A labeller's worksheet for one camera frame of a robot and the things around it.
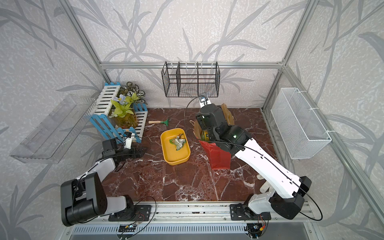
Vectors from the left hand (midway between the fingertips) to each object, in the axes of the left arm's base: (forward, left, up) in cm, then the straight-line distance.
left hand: (140, 145), depth 89 cm
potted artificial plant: (+20, +11, +14) cm, 27 cm away
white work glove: (-16, -71, -7) cm, 73 cm away
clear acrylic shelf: (-11, +31, +22) cm, 39 cm away
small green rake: (+26, -10, -8) cm, 29 cm away
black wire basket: (+45, -28, +17) cm, 55 cm away
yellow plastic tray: (-3, -18, -6) cm, 20 cm away
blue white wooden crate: (+7, +19, +9) cm, 22 cm away
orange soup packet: (+5, -40, +1) cm, 40 cm away
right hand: (+1, -39, +32) cm, 51 cm away
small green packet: (+4, -22, -2) cm, 23 cm away
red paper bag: (-10, -47, +4) cm, 48 cm away
